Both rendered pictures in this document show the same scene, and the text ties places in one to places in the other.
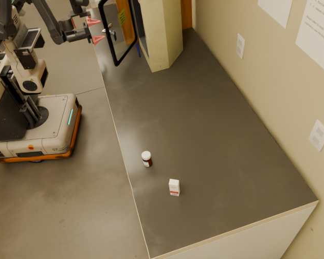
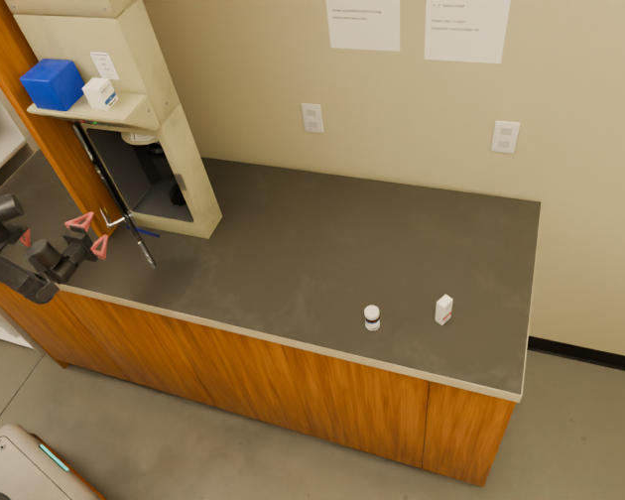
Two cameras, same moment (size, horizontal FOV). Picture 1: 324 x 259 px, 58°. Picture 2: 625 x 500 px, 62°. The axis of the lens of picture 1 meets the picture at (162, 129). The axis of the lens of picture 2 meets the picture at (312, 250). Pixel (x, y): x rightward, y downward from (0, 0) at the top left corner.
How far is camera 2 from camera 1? 0.89 m
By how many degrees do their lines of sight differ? 34
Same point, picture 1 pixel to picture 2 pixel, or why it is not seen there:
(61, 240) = not seen: outside the picture
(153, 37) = (193, 182)
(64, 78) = not seen: outside the picture
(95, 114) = (72, 424)
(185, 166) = (411, 288)
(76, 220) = not seen: outside the picture
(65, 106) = (22, 451)
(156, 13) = (186, 141)
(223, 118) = (369, 212)
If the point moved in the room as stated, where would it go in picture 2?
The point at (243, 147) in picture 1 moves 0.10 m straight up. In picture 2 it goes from (429, 219) to (430, 197)
